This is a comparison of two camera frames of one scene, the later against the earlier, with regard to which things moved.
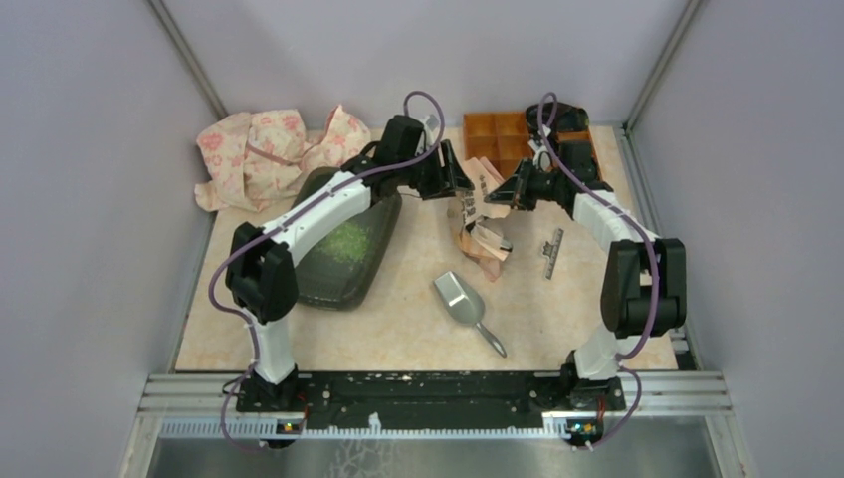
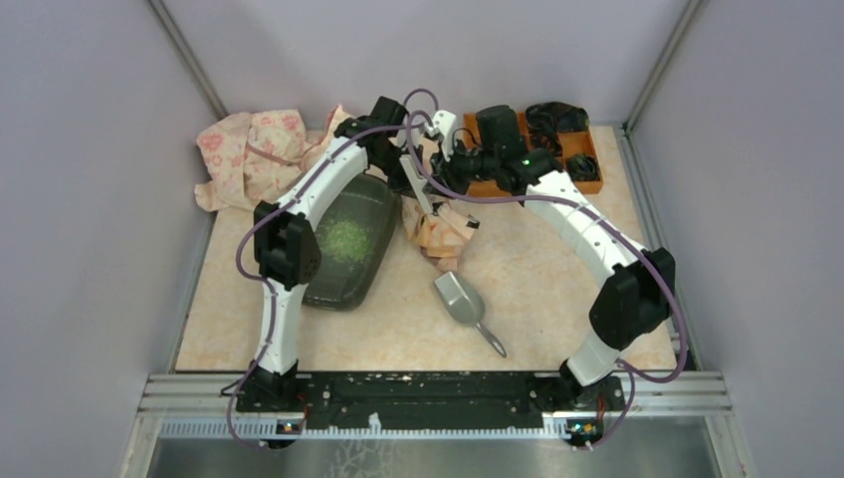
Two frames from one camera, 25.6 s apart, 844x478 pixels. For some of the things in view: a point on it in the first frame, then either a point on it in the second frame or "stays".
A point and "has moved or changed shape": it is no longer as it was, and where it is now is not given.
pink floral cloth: [263, 160] stays
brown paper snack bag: [470, 210] to [436, 227]
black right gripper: [515, 189] to [447, 172]
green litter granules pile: [347, 242] stays
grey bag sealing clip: [551, 251] has moved or changed shape
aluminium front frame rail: [208, 407] stays
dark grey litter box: [337, 276] stays
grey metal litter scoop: [464, 304] stays
